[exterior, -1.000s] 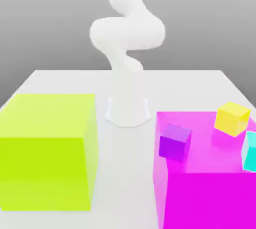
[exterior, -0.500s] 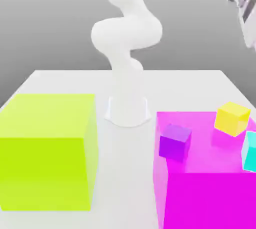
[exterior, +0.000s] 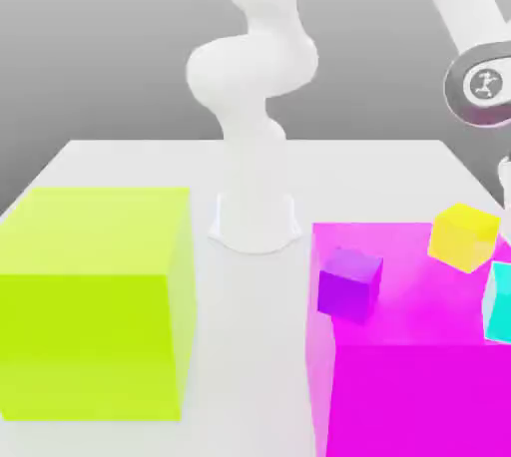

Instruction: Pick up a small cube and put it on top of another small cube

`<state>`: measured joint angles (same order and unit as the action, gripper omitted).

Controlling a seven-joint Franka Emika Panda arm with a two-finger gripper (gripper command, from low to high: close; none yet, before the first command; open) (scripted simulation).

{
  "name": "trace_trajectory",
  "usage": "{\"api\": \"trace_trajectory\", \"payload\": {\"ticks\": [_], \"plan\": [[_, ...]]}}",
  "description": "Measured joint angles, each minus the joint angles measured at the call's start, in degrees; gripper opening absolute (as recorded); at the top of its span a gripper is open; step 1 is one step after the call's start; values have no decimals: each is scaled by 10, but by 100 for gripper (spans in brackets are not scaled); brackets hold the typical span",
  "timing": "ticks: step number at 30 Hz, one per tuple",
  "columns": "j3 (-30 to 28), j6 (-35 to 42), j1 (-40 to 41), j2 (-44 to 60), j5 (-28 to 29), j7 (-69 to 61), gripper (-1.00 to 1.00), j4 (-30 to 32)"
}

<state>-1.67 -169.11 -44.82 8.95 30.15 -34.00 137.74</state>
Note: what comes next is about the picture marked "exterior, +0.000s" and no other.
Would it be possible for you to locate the small cyan cube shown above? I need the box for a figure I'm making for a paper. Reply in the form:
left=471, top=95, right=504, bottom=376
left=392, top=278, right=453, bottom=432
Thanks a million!
left=481, top=260, right=511, bottom=345

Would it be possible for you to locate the small yellow cube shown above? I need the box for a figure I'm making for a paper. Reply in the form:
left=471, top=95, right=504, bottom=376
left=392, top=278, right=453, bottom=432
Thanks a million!
left=427, top=202, right=502, bottom=275

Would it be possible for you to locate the large lime box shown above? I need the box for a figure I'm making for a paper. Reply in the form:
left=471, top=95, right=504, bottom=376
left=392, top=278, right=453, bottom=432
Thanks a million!
left=0, top=186, right=199, bottom=423

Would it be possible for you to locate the large magenta box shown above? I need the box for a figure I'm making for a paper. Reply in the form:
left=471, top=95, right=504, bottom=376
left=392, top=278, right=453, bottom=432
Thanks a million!
left=305, top=222, right=511, bottom=457

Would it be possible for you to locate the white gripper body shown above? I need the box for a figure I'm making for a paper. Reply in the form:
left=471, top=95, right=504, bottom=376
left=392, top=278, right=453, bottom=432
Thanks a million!
left=499, top=203, right=511, bottom=244

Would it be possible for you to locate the small purple cube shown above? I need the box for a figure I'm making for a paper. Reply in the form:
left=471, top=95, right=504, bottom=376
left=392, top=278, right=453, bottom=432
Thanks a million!
left=316, top=246, right=384, bottom=325

